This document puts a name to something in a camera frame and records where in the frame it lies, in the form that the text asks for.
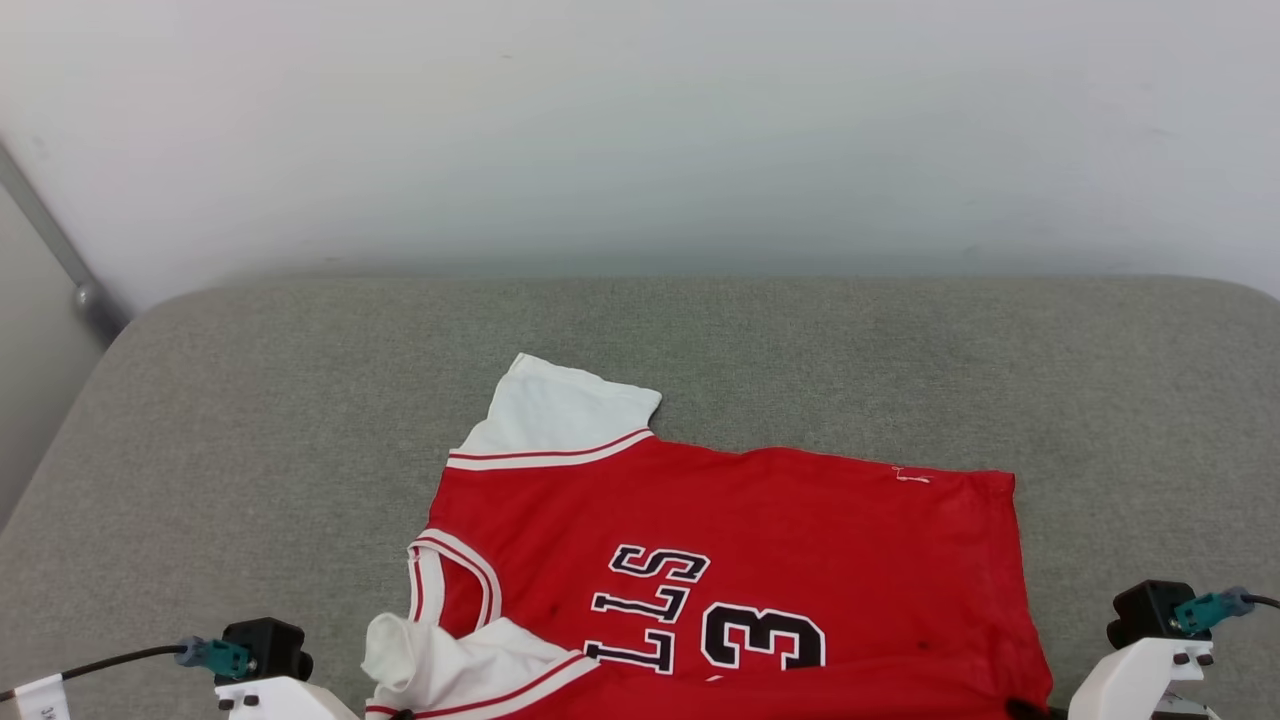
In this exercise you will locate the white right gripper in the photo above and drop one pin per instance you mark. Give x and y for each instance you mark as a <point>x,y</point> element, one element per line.
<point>1130,685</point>

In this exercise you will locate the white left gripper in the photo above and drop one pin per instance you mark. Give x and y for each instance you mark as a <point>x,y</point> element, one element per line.
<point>285,700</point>

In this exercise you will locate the red white basketball jersey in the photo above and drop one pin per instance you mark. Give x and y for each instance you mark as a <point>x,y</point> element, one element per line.
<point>800,540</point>

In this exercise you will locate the grey fabric sofa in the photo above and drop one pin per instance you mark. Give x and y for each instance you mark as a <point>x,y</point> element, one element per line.
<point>250,450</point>

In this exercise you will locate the grey metal pole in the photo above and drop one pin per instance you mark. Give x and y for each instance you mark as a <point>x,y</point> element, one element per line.
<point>60,250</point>

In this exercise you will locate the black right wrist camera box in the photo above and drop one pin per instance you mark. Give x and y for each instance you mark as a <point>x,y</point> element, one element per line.
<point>1145,612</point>

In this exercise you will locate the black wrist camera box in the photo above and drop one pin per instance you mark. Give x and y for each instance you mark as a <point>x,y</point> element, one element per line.
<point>1145,612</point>
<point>268,645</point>

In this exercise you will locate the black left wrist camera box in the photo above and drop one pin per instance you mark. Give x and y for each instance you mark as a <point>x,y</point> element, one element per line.
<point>268,645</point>

